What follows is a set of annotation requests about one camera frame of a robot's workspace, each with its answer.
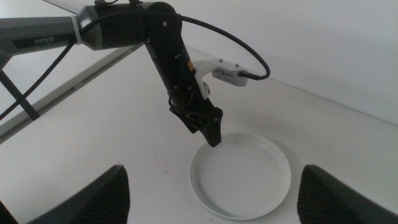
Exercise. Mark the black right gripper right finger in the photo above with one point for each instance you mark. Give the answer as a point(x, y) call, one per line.
point(326, 202)

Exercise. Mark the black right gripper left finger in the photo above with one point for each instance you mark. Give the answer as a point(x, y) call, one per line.
point(105, 199)

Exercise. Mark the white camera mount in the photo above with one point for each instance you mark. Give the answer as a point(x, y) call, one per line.
point(203, 67)

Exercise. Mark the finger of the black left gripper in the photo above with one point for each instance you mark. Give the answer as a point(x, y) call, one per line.
point(192, 127)
point(214, 132)

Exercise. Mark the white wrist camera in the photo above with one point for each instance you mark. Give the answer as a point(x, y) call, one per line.
point(230, 77)

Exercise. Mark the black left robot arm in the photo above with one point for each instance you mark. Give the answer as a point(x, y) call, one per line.
point(168, 53)

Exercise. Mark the white shallow bowl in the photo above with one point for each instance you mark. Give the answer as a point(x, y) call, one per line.
point(242, 177)

